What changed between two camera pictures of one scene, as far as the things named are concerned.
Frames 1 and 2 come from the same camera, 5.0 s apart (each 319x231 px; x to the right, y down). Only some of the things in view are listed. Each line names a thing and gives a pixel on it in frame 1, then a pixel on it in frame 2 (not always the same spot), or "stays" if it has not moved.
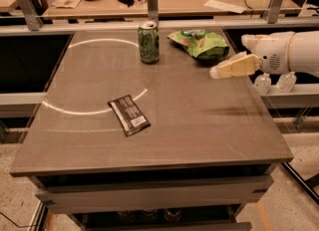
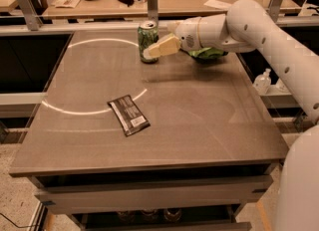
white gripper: x=274 y=53 → x=186 y=33
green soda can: x=149 y=42 stays
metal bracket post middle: x=153 y=3 stays
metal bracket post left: x=33 y=20 stays
